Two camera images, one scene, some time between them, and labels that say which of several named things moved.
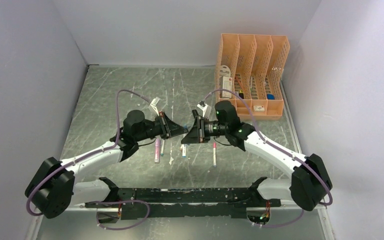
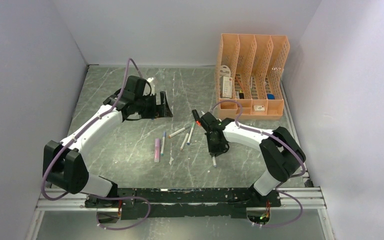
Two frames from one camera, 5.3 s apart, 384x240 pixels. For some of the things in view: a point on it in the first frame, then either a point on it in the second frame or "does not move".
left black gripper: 175,129 → 162,110
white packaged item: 226,82 does not move
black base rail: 149,203 does not move
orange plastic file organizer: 252,65 does not move
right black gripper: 197,134 → 213,151
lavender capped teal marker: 162,153 does not move
